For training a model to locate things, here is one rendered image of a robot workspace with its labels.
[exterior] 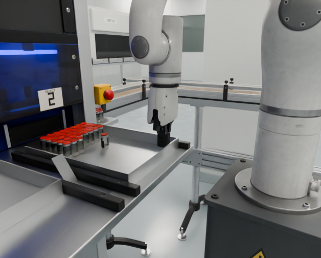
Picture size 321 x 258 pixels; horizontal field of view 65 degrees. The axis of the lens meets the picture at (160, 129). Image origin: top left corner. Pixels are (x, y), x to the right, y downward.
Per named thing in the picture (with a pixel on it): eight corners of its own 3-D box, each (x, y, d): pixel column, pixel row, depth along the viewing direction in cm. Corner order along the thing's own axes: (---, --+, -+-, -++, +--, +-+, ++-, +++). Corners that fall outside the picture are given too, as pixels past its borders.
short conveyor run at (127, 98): (80, 132, 103) (76, 93, 98) (53, 126, 110) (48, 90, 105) (159, 102, 161) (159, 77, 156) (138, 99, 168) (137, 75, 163)
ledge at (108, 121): (72, 125, 105) (72, 121, 104) (93, 118, 116) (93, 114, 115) (98, 130, 99) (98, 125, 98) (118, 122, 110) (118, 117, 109)
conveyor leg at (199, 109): (186, 211, 178) (189, 104, 155) (190, 204, 186) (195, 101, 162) (198, 214, 174) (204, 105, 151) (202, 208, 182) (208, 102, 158)
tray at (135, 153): (26, 158, 69) (24, 146, 68) (92, 131, 91) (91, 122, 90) (129, 189, 54) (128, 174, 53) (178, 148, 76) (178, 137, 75)
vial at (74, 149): (68, 155, 70) (66, 140, 69) (74, 153, 72) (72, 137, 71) (74, 157, 69) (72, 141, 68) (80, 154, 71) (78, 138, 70)
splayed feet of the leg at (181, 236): (174, 238, 163) (175, 220, 158) (200, 199, 205) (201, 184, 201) (185, 242, 159) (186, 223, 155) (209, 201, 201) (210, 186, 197)
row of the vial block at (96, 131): (56, 157, 69) (54, 141, 68) (100, 137, 84) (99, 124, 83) (62, 158, 68) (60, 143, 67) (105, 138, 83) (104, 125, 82)
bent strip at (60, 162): (54, 182, 57) (50, 158, 55) (64, 176, 59) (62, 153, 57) (102, 199, 50) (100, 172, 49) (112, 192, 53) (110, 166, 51)
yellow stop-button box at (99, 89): (86, 103, 100) (84, 85, 98) (98, 100, 106) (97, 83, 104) (101, 105, 97) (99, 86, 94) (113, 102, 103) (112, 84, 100)
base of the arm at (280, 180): (327, 183, 61) (344, 107, 55) (325, 227, 45) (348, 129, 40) (246, 164, 70) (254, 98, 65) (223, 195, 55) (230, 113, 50)
